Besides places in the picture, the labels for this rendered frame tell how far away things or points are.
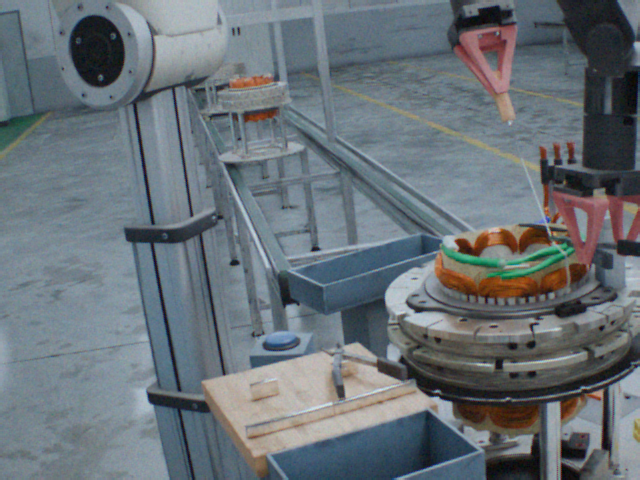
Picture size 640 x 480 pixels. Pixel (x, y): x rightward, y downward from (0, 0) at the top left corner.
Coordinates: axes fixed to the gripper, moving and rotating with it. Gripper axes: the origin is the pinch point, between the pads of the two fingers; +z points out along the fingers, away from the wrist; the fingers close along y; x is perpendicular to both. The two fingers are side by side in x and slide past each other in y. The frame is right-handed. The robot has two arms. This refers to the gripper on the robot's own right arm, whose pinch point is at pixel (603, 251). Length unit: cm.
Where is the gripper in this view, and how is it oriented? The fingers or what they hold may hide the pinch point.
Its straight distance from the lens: 96.3
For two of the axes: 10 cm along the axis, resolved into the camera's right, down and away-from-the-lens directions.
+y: 8.9, -1.1, 4.5
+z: 0.1, 9.8, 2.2
